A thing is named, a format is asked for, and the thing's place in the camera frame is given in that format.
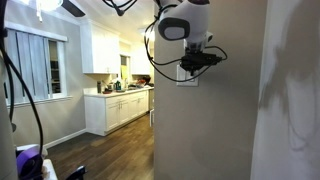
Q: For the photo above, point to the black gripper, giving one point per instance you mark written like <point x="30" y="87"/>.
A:
<point x="195" y="60"/>

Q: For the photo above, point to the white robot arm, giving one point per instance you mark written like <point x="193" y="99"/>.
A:
<point x="188" y="21"/>

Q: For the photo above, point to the ceiling fan with light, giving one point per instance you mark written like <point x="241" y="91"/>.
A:
<point x="51" y="5"/>

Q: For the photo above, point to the green bottle on counter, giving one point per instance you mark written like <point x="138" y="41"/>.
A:
<point x="118" y="85"/>

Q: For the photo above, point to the white upper kitchen cabinet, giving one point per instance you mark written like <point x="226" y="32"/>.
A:
<point x="100" y="50"/>

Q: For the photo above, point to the white lower kitchen cabinets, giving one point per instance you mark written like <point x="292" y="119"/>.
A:
<point x="104" y="113"/>

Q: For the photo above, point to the window with vertical blinds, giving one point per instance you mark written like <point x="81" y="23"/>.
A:
<point x="40" y="61"/>

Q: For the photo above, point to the purple tape roll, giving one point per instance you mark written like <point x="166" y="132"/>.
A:
<point x="29" y="163"/>

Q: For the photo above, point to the white wall light switch plate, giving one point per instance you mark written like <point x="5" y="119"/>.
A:
<point x="184" y="78"/>

